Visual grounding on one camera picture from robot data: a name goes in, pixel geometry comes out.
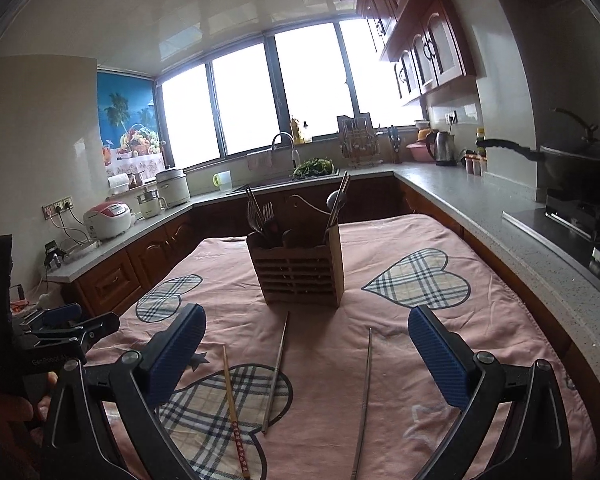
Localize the wooden lower cabinets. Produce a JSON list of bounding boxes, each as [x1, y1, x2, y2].
[[62, 180, 411, 318]]

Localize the wooden cabinets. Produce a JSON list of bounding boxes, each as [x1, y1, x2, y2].
[[62, 180, 411, 318], [355, 0, 478, 107]]

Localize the wooden upper cabinets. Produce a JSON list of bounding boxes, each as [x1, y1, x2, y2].
[[355, 0, 478, 107]]

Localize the tall white rice cooker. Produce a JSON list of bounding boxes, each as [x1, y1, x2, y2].
[[155, 167, 192, 209]]

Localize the dark wooden chopstick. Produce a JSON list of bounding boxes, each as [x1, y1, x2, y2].
[[332, 171, 352, 226]]

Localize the stainless electric kettle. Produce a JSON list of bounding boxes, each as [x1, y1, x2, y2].
[[425, 131, 457, 167]]

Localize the large kitchen window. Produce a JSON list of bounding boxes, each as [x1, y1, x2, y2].
[[152, 19, 426, 170]]

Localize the wooden utensil holder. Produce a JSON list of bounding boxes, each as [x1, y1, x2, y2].
[[246, 194, 345, 307]]

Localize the black wok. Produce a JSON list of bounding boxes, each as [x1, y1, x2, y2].
[[476, 139, 600, 197]]

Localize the person's left hand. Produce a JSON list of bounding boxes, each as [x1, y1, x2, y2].
[[0, 394, 37, 436]]

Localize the tropical fruit wall poster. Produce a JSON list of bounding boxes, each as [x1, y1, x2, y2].
[[96, 71, 167, 177]]

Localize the light wooden chopstick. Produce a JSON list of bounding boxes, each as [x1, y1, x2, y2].
[[328, 175, 347, 228]]

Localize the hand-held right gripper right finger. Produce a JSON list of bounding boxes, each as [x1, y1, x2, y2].
[[407, 304, 573, 480]]

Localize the metal chopstick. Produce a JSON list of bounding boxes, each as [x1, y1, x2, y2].
[[351, 327, 373, 480], [262, 311, 291, 435]]

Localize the wooden chopstick red patterned end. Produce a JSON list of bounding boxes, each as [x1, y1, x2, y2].
[[222, 344, 251, 478]]

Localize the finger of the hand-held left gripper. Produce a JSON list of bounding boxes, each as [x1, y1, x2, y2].
[[22, 303, 84, 333], [30, 312, 121, 351]]

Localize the gas stove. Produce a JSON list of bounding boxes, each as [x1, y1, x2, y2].
[[545, 187, 600, 271]]

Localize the metal fork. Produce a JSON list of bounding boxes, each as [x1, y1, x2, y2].
[[260, 202, 276, 238], [245, 186, 263, 241]]

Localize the metal spoon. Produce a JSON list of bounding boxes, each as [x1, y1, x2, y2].
[[325, 191, 342, 228]]

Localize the pink tablecloth with plaid hearts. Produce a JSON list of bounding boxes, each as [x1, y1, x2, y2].
[[82, 213, 598, 480]]

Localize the pink and white rice cooker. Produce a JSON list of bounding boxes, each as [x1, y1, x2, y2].
[[83, 201, 135, 241]]

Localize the chrome kitchen faucet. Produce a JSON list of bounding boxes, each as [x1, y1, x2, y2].
[[271, 132, 301, 171]]

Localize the knife block with knives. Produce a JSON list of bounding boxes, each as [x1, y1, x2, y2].
[[387, 125, 405, 164]]

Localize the small white electric pot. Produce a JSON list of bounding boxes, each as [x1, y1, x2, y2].
[[136, 189, 168, 220]]

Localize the green leafy vegetables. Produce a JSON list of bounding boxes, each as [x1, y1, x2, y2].
[[292, 158, 337, 179]]

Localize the kitchen sink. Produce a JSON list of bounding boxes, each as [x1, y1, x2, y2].
[[225, 172, 341, 196]]

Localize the black charger device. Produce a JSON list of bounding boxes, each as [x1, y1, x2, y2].
[[44, 241, 66, 268]]

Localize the metal dish rack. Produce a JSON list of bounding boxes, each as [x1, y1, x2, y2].
[[336, 114, 383, 168]]

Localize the wall power strip socket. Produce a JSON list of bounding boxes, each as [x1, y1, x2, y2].
[[42, 196, 75, 220]]

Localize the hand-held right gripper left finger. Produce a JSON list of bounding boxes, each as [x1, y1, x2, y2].
[[40, 302, 208, 480]]

